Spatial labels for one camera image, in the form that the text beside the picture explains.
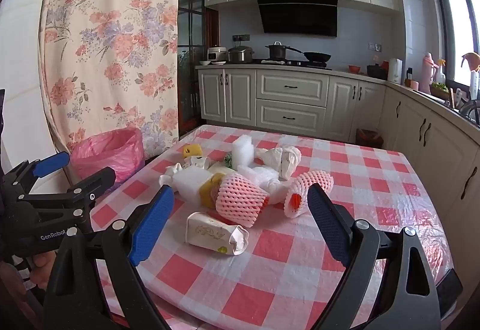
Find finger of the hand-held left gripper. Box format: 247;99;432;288
2;151;71;200
17;166;117;221

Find white lower kitchen cabinets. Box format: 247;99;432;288
197;65;387;141

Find floral curtain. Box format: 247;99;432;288
38;0;184;162

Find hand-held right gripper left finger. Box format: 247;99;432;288
45;185;176;330

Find pink bag-lined bin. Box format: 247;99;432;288
70;127;145;184

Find dark framed glass door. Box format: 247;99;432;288
178;0;220;136

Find silver pressure cooker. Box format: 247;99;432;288
228;46;255;64

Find black gas stove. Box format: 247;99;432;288
253;58;334;70

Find red checkered tablecloth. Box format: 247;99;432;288
88;124;454;330

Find white side kitchen cabinets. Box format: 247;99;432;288
379;82;480;278

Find white paper carton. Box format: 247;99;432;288
186;212;250;256

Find black range hood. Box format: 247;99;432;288
255;0;339;39

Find person's left hand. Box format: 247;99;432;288
0;251;59;291

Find white bent foam piece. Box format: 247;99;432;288
170;169;216;199

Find basket of greens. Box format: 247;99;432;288
430;82;450;100

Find large pink foam net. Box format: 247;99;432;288
215;172;271;229

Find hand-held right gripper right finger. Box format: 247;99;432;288
307;183;441;330

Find white foam block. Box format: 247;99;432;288
230;137;256;170

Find black frying pan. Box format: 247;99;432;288
303;52;332;64

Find small pink foam net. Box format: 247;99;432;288
284;170;334;218

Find white kettle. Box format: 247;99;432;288
388;58;403;83

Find black cooking pot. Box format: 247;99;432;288
265;41;304;61

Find window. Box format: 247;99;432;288
429;0;480;91

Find white plastic bag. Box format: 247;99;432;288
262;145;302;181

